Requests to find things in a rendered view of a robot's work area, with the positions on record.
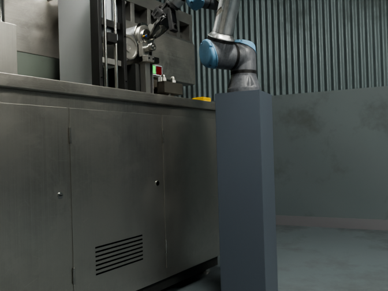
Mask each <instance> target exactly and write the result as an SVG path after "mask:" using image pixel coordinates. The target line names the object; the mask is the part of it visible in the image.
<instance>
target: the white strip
mask: <svg viewBox="0 0 388 291"><path fill-rule="evenodd" d="M58 29H59V71H60V80H61V81H69V82H74V83H82V84H89V85H92V65H91V24H90V2H89V0H58Z"/></svg>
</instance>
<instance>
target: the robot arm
mask: <svg viewBox="0 0 388 291"><path fill-rule="evenodd" d="M165 1H166V2H165V3H164V4H163V6H161V5H160V6H156V8H155V9H154V11H153V12H152V13H151V14H152V16H153V18H154V19H155V20H156V22H154V24H149V25H148V29H149V30H150V35H149V39H151V38H153V37H154V38H155V39H156V38H158V37H160V36H161V35H162V34H164V33H165V32H166V31H167V30H168V29H169V31H171V32H174V33H176V32H178V26H177V18H176V10H179V8H180V7H181V6H182V5H183V4H184V2H185V1H186V3H187V5H188V6H189V7H190V8H191V9H192V10H200V9H201V8H203V9H211V10H215V11H217V14H216V17H215V22H214V27H213V30H212V32H210V33H209V34H208V36H207V39H205V40H203V41H202V43H201V44H200V47H199V57H200V61H201V63H202V64H203V65H204V66H205V67H207V68H212V69H225V70H230V81H229V85H228V88H227V92H238V91H250V90H257V89H259V90H261V87H260V85H259V82H258V78H257V76H256V48H255V45H254V43H252V42H251V41H248V40H240V39H237V40H234V38H233V31H234V26H235V23H236V18H237V14H238V10H239V7H240V2H241V0H165ZM155 34H156V35H155ZM154 35H155V36H154Z"/></svg>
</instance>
